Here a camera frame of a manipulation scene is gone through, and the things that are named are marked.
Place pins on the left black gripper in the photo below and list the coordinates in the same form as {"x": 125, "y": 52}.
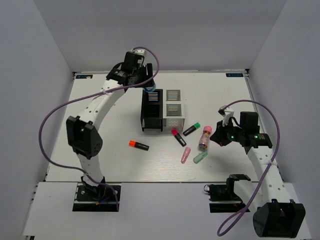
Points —
{"x": 149, "y": 68}

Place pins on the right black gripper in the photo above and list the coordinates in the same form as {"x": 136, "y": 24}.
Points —
{"x": 218, "y": 136}

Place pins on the blue ink jar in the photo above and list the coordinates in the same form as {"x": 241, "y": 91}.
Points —
{"x": 150, "y": 89}

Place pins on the pink cap glitter bottle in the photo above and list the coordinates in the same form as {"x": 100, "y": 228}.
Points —
{"x": 205, "y": 138}

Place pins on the orange cap black highlighter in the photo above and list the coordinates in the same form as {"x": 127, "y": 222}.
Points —
{"x": 138, "y": 145}

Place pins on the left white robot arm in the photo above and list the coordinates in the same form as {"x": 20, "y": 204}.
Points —
{"x": 82, "y": 130}

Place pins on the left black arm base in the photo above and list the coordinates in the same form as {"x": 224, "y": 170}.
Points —
{"x": 87, "y": 201}

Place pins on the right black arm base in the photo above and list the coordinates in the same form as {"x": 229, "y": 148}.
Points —
{"x": 222, "y": 200}

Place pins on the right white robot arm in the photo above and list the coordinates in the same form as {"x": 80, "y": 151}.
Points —
{"x": 275, "y": 212}

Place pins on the green cap black highlighter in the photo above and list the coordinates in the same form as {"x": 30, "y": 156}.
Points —
{"x": 191, "y": 129}

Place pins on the black slotted organizer box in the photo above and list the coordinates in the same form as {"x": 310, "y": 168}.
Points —
{"x": 151, "y": 116}

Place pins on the green correction tape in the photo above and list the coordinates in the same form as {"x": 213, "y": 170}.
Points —
{"x": 198, "y": 158}

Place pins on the pink correction tape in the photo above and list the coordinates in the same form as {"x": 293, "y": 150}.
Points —
{"x": 185, "y": 155}

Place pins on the white slotted organizer box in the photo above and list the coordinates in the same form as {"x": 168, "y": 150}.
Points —
{"x": 173, "y": 109}

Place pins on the red cap black highlighter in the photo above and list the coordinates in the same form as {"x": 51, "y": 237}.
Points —
{"x": 178, "y": 137}

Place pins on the right blue corner label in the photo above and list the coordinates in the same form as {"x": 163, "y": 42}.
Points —
{"x": 234, "y": 75}

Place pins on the blue corner label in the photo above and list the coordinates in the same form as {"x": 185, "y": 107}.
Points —
{"x": 234, "y": 75}
{"x": 84, "y": 76}

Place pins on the left blue corner label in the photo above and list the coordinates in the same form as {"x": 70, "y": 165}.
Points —
{"x": 84, "y": 76}

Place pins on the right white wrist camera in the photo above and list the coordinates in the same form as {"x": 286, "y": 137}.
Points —
{"x": 226, "y": 113}

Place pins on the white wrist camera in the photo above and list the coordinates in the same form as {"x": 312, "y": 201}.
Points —
{"x": 226, "y": 113}
{"x": 140, "y": 51}

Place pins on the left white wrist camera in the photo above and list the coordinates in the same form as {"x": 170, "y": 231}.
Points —
{"x": 140, "y": 51}

